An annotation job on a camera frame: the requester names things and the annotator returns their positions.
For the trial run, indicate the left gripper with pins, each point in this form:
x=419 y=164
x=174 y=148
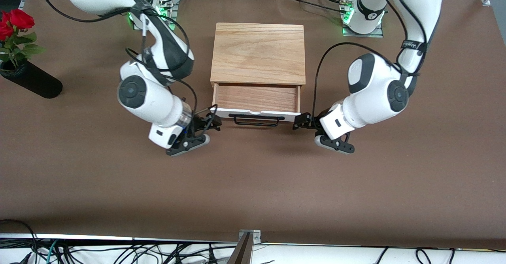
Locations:
x=310 y=122

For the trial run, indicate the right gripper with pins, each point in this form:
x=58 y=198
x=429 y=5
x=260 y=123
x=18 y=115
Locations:
x=199 y=122

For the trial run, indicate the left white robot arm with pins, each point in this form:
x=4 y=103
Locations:
x=375 y=90

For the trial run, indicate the oak wooden drawer cabinet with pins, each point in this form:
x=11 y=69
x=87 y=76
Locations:
x=257 y=54

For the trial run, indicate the brown table cover sheet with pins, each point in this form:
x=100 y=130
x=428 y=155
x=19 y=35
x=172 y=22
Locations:
x=253 y=185

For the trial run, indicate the black cylindrical vase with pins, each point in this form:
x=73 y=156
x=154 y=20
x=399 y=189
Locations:
x=33 y=82

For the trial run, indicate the red artificial rose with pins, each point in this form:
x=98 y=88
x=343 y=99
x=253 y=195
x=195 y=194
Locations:
x=4 y=29
x=21 y=19

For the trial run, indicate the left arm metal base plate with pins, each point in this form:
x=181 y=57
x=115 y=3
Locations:
x=361 y=31

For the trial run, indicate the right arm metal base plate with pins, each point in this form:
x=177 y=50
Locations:
x=170 y=17

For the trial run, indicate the metal corner bracket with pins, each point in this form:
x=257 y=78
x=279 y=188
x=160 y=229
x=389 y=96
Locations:
x=255 y=236

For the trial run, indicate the dark camera mount beam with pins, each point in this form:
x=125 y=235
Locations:
x=242 y=254

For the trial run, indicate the silver table edge rail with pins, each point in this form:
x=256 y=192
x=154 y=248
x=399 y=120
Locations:
x=99 y=238

